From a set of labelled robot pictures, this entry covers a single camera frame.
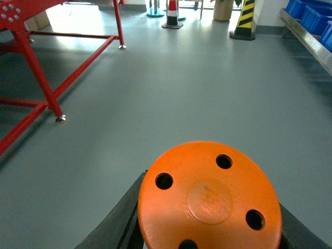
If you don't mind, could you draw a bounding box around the teal round stand base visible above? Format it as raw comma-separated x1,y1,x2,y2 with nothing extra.
146,0,164,18

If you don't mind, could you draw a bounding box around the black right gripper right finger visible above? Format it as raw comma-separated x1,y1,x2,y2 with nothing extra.
279,203,331,249

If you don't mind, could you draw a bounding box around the orange cylinder cap with numbers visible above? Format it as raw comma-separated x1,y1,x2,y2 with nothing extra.
138,141,282,248

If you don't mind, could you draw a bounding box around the red conveyor frame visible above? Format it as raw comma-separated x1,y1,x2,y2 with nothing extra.
1,1,127,154

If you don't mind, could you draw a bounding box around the cardboard box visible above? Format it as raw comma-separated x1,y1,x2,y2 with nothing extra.
25,11,50,31

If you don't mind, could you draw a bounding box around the yellow black striped bollard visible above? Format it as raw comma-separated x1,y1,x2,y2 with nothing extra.
229,0,255,41

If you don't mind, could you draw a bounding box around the beige plant pot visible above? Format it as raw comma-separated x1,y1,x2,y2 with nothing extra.
213,0,233,22

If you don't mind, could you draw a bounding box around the red white traffic cone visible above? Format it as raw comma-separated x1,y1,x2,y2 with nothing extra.
162,0,183,29

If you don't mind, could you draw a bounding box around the metal shelf rail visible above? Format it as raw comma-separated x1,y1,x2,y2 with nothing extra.
280,8,331,75

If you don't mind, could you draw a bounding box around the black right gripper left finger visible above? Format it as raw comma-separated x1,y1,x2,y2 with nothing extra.
76,172,146,249

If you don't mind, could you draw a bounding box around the blue storage bin far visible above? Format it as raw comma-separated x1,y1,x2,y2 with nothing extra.
285,0,331,19

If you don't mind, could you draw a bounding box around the blue storage bin near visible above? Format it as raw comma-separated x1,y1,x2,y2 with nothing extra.
319,21,332,52

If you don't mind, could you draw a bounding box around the blue storage bin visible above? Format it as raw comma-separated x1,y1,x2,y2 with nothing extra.
285,0,331,19
319,21,332,52
300,5,331,36

